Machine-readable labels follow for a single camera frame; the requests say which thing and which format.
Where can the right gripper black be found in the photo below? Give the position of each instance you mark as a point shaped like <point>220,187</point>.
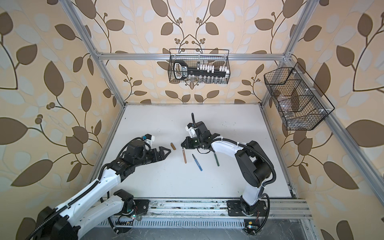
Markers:
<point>188,145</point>

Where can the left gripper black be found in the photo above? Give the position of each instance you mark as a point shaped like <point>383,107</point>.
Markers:
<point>161,157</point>

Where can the brown pen cap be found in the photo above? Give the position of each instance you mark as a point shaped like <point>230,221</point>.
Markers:
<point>173,146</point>

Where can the brown pen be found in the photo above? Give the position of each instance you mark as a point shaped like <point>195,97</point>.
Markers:
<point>184,155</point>

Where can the blue pen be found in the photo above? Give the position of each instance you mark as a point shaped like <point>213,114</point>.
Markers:
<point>197,162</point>

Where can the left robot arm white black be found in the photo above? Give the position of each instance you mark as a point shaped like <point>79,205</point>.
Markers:
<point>72,219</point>

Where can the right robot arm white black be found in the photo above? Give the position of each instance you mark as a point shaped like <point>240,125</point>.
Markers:
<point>256,168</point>

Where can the green pen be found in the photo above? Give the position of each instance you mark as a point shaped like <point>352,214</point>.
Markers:
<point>216,158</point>

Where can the black tool with white bits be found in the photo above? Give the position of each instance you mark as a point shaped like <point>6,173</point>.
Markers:
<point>183,71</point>

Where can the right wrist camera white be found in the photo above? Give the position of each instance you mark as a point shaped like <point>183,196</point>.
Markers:
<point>191,131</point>

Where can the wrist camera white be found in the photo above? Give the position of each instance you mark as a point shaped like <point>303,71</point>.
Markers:
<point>191,131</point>
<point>148,138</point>

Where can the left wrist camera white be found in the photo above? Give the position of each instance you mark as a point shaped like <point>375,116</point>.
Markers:
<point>148,138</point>

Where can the back wire basket black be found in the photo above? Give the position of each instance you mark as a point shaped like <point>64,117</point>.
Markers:
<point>217,57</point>

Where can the wire basket black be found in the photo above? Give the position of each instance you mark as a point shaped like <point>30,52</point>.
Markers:
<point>217,57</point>
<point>300,102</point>

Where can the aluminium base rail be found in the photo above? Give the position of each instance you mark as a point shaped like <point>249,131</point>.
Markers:
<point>209,213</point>

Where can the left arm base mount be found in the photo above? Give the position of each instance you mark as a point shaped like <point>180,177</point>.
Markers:
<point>131,212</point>

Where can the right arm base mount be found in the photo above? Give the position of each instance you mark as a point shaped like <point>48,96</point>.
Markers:
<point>258,212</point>

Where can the right wire basket black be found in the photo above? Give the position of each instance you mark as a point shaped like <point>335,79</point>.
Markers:
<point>300,102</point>

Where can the aluminium frame right post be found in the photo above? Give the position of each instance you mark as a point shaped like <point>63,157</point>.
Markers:
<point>285,59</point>

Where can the aluminium frame post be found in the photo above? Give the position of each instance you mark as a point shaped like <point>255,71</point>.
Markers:
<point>285,59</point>
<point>70,11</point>

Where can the aluminium frame left post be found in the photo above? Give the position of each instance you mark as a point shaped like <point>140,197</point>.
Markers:
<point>70,11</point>

